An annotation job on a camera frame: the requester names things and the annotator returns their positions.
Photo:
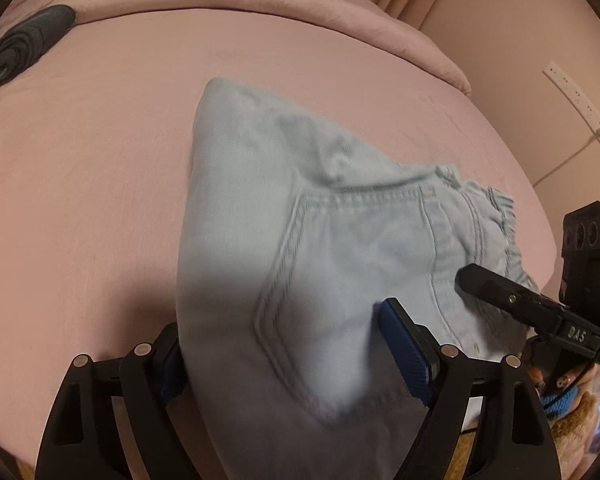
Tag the white power strip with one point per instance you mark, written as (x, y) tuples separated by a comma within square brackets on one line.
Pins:
[(575, 97)]

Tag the dark grey cloth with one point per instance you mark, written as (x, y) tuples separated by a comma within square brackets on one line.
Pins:
[(17, 45)]

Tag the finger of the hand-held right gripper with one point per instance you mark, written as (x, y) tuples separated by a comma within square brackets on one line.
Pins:
[(510, 297)]

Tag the light blue denim pants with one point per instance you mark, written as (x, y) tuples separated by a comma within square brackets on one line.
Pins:
[(330, 240)]

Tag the pink bed sheet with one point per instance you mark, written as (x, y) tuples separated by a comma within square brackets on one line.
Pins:
[(80, 185)]

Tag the person's right hand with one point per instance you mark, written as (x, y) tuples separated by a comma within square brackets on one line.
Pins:
[(537, 379)]

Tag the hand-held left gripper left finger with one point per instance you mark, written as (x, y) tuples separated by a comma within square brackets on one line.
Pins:
[(172, 375)]

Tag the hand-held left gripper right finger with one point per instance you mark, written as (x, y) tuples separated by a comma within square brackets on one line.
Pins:
[(405, 350)]

